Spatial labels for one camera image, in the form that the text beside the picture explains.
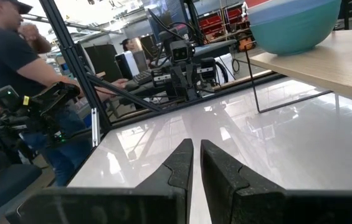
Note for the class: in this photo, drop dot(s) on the dark teal plastic bowl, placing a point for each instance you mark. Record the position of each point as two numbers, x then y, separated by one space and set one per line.
291 37

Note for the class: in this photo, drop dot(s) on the dark computer monitor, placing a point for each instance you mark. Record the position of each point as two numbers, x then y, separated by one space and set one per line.
166 12

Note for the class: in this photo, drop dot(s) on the white plastic bowl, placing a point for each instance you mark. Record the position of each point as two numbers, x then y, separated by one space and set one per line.
258 8

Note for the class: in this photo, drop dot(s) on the blue chair seat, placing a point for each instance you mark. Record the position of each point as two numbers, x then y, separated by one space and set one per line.
1 186

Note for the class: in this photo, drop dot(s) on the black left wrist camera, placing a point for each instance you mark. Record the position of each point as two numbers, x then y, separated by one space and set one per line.
180 51

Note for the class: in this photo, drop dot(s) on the black keyboard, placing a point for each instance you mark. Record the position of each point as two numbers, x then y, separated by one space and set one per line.
143 77

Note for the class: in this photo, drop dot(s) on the grey desk top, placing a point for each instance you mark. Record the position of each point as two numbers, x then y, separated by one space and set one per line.
216 48

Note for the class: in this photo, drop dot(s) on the white computer case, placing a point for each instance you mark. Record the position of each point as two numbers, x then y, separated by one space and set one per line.
129 63

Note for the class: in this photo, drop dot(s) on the wooden shelf riser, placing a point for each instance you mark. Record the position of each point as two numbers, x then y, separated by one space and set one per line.
334 65

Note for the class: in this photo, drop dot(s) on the person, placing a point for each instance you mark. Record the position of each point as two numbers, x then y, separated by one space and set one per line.
1 53
128 45

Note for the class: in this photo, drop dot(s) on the black aluminium table frame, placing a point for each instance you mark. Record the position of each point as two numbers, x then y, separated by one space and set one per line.
69 53

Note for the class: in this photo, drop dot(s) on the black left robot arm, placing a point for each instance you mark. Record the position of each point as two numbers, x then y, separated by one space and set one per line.
165 37

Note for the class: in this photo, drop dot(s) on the red storage bin rack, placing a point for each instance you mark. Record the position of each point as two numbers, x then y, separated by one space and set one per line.
213 23
235 15

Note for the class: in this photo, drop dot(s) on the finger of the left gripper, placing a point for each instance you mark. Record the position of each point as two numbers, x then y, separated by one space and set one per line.
192 81
179 81

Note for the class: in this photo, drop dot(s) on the blue plastic bowl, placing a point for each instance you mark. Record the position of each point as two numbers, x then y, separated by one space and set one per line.
281 15

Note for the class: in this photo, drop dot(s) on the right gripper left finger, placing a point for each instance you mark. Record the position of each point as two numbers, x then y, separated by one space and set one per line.
175 174

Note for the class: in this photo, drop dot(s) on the orange machine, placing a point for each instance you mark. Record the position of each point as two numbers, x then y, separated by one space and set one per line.
245 45

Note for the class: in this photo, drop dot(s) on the red plastic bowl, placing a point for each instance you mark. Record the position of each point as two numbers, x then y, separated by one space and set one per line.
255 2

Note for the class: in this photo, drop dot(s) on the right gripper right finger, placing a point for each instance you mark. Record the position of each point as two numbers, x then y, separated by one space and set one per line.
222 177

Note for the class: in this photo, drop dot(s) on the black monitor back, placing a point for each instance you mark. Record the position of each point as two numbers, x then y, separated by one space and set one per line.
101 60

